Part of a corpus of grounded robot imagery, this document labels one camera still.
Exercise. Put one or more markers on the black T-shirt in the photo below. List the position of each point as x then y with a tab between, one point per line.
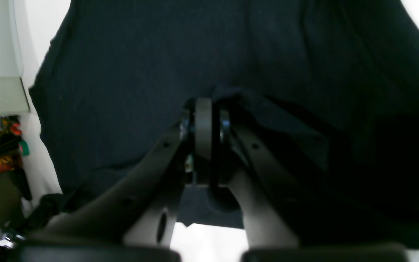
331	86

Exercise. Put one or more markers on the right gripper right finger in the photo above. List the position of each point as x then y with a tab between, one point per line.
277	211

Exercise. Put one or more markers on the colourful tool pile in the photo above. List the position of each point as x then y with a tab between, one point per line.
12	149

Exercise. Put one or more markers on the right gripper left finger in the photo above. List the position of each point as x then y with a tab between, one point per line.
142	208

